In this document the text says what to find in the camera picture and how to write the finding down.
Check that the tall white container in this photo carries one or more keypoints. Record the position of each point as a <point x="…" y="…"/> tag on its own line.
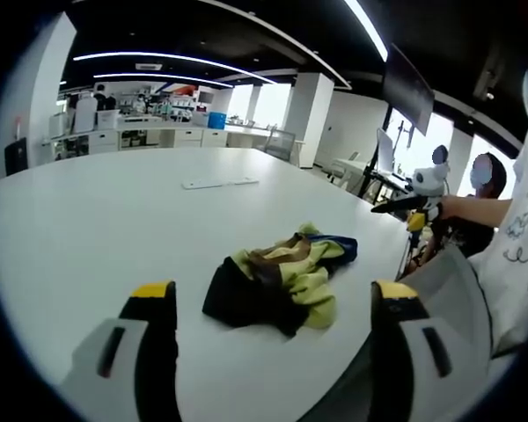
<point x="85" y="114"/>

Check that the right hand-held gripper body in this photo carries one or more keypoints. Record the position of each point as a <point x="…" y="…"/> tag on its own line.
<point x="429" y="184"/>

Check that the open white laptop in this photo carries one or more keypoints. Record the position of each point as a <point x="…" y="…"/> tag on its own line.
<point x="385" y="151"/>

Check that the white counter cabinets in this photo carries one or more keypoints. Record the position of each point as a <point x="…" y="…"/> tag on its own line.
<point x="158" y="138"/>

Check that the grey mesh office chair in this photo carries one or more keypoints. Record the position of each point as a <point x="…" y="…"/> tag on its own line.
<point x="279" y="144"/>

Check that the long ceiling light strip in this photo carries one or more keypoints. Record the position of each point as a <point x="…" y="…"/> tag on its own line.
<point x="171" y="59"/>

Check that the white storage box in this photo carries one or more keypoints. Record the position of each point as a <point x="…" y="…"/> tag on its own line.
<point x="107" y="119"/>

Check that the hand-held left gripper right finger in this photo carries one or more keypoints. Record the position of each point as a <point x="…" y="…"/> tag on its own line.
<point x="405" y="351"/>

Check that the green black brown garment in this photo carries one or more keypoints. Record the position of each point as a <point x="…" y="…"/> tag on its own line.
<point x="264" y="285"/>

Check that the person in white shirt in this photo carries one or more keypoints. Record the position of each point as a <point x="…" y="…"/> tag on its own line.
<point x="519" y="246"/>

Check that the ceiling air vent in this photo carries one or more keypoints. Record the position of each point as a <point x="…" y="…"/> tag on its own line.
<point x="148" y="66"/>

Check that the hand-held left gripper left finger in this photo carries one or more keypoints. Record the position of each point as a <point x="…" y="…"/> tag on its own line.
<point x="127" y="351"/>

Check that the black bin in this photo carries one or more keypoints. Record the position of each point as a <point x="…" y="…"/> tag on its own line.
<point x="16" y="156"/>

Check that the blue storage box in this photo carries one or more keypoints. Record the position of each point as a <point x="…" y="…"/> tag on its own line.
<point x="216" y="120"/>

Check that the black standing desk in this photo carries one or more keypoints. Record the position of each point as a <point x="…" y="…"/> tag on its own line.
<point x="371" y="184"/>

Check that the black hanging monitor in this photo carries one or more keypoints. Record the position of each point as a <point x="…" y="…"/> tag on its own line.
<point x="407" y="88"/>

